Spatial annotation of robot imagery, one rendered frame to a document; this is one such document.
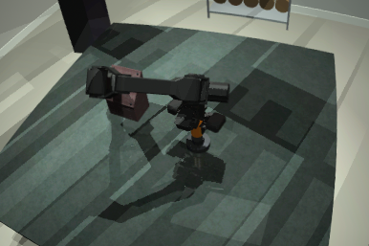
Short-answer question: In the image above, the orange knob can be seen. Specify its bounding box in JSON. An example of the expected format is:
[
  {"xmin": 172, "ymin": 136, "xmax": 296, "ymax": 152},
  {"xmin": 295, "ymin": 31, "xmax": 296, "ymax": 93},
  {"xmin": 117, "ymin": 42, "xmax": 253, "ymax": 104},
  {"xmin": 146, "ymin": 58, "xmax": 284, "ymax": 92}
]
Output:
[{"xmin": 191, "ymin": 121, "xmax": 203, "ymax": 138}]

